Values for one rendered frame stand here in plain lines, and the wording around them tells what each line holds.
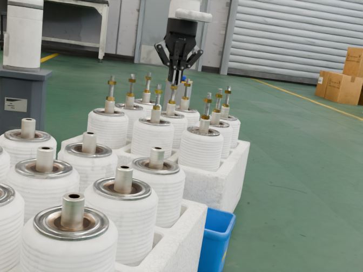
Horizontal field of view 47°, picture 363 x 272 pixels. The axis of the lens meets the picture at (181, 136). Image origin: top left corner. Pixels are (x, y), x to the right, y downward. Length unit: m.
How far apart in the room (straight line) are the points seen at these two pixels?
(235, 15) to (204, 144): 5.45
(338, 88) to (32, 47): 3.93
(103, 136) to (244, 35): 5.50
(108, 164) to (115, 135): 0.33
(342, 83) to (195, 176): 3.97
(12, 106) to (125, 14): 5.02
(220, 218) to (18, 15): 0.75
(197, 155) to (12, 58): 0.60
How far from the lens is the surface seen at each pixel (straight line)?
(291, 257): 1.02
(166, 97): 1.35
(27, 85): 1.22
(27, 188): 0.56
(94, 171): 0.66
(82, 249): 0.41
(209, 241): 0.79
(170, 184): 0.62
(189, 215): 0.67
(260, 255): 0.99
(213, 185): 0.89
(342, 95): 4.80
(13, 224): 0.50
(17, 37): 1.24
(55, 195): 0.57
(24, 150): 0.72
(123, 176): 0.53
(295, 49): 6.68
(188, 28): 1.03
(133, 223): 0.52
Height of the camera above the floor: 0.45
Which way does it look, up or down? 13 degrees down
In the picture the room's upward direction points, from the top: 8 degrees clockwise
